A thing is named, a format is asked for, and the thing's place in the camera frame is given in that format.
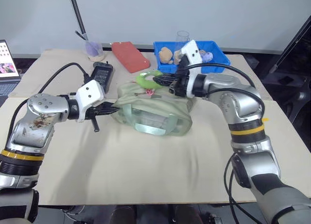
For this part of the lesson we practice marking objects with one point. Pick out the blue plastic bin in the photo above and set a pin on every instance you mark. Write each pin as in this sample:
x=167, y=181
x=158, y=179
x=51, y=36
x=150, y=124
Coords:
x=215, y=51

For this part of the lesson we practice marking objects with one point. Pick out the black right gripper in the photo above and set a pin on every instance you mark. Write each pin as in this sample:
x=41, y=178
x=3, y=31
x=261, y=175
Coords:
x=179, y=86

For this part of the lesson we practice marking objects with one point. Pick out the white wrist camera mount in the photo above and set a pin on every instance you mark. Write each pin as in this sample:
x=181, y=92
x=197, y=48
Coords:
x=90, y=92
x=193, y=51

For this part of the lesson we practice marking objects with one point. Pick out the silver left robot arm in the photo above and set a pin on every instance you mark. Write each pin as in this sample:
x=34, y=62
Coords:
x=41, y=105

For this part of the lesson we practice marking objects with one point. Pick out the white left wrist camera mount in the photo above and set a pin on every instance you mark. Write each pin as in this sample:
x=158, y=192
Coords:
x=90, y=92

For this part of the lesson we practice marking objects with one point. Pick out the black slanted pole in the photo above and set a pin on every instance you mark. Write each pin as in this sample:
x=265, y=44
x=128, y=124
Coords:
x=77, y=12

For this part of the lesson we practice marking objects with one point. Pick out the black power adapter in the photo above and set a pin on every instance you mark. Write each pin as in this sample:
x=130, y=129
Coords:
x=102, y=73

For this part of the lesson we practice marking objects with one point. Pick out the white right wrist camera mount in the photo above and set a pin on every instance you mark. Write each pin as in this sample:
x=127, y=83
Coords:
x=193, y=51

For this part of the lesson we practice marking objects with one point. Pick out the green pouch with clear window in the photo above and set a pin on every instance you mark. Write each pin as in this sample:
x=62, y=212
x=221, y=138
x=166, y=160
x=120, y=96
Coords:
x=158, y=105

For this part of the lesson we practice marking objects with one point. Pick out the small brown plush toy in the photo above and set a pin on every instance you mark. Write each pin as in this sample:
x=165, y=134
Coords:
x=177, y=57

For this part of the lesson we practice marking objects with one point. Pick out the pink flower charm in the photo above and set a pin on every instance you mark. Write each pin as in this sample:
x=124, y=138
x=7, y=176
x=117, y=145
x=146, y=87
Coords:
x=149, y=91

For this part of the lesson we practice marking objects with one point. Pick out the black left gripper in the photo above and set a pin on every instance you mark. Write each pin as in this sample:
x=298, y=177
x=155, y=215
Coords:
x=96, y=111

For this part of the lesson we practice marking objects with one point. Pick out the clear empty glass cup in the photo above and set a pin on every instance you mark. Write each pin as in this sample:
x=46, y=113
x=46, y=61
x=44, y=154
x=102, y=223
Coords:
x=182, y=38

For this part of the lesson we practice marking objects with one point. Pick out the dark rounded shape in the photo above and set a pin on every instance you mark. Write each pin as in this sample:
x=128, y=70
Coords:
x=124, y=214
x=187, y=214

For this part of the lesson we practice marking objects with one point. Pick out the clear cup with purple filling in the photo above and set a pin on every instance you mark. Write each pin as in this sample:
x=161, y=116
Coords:
x=93, y=49

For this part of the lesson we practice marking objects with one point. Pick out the large brown plush toy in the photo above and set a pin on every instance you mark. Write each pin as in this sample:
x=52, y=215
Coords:
x=165, y=55

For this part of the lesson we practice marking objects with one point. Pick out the purple white small toy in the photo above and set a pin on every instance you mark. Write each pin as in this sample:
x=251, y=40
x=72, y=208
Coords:
x=206, y=56

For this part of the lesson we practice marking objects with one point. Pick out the open laptop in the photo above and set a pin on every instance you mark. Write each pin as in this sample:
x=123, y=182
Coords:
x=7, y=71

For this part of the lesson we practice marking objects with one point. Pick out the beige cloth mat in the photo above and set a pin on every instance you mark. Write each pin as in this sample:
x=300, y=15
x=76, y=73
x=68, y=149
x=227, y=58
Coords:
x=121, y=165

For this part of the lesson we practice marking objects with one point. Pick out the bright green plastic toy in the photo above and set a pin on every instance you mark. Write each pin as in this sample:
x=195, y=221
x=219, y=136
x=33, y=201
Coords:
x=145, y=83

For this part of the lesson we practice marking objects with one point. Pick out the black equipment frame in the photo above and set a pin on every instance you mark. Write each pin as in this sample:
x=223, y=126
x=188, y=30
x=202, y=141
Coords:
x=298, y=63

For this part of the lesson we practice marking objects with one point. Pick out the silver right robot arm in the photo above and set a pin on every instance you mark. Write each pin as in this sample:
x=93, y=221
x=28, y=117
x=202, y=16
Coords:
x=226, y=83

